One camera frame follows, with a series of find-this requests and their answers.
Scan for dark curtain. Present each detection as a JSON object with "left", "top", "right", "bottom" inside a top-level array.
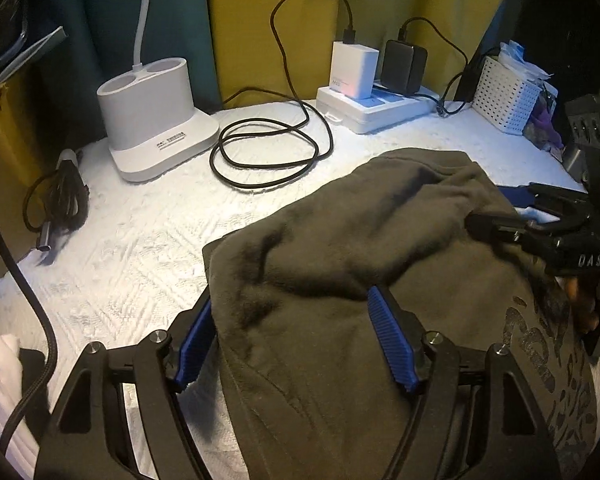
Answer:
[{"left": 25, "top": 0, "right": 221, "bottom": 146}]

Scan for person's right hand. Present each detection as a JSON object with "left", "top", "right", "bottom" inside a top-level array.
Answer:
[{"left": 562, "top": 272, "right": 600, "bottom": 343}]

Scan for white charger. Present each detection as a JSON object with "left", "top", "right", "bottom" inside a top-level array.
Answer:
[{"left": 330, "top": 41, "right": 381, "bottom": 102}]

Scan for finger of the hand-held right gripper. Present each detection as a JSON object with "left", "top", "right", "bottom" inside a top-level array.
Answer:
[
  {"left": 497, "top": 182, "right": 593, "bottom": 226},
  {"left": 467, "top": 210, "right": 561, "bottom": 258}
]

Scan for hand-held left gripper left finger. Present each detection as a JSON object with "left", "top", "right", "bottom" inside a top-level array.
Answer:
[{"left": 32, "top": 292, "right": 216, "bottom": 480}]

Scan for white perforated basket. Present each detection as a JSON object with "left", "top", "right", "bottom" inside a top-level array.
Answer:
[{"left": 472, "top": 55, "right": 543, "bottom": 136}]

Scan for black charger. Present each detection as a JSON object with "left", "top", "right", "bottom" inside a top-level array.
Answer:
[{"left": 380, "top": 40, "right": 428, "bottom": 96}]

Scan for white desk lamp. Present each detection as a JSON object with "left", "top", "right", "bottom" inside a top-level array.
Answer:
[{"left": 96, "top": 0, "right": 221, "bottom": 183}]

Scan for thin black charger cable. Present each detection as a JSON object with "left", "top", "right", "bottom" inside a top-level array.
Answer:
[{"left": 399, "top": 16, "right": 501, "bottom": 117}]

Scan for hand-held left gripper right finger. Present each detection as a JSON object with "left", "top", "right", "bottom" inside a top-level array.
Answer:
[{"left": 367, "top": 285, "right": 563, "bottom": 480}]

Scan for white packets in basket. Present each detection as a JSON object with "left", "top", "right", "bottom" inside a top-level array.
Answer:
[{"left": 497, "top": 40, "right": 556, "bottom": 86}]

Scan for white power strip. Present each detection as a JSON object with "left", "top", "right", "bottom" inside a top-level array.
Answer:
[{"left": 316, "top": 80, "right": 441, "bottom": 135}]

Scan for brown t-shirt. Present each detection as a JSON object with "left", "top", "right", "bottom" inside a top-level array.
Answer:
[{"left": 202, "top": 147, "right": 600, "bottom": 480}]

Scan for purple trinkets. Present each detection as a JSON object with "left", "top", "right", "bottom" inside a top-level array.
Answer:
[{"left": 522, "top": 85, "right": 566, "bottom": 158}]

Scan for bundled black cable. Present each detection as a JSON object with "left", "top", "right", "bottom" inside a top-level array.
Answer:
[{"left": 22, "top": 149, "right": 91, "bottom": 252}]

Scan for clear tablet stand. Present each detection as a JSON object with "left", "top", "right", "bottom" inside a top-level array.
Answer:
[{"left": 0, "top": 25, "right": 68, "bottom": 93}]

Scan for wide yellow curtain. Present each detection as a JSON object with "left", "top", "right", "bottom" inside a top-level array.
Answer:
[{"left": 205, "top": 0, "right": 513, "bottom": 106}]

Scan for thick black braided cable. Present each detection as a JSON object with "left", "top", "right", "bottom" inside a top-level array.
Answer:
[{"left": 0, "top": 25, "right": 58, "bottom": 451}]

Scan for cardboard box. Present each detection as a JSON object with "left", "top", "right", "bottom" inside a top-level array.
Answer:
[{"left": 0, "top": 67, "right": 106, "bottom": 261}]

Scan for long black charging cable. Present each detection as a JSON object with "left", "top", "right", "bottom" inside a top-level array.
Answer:
[{"left": 209, "top": 0, "right": 356, "bottom": 191}]

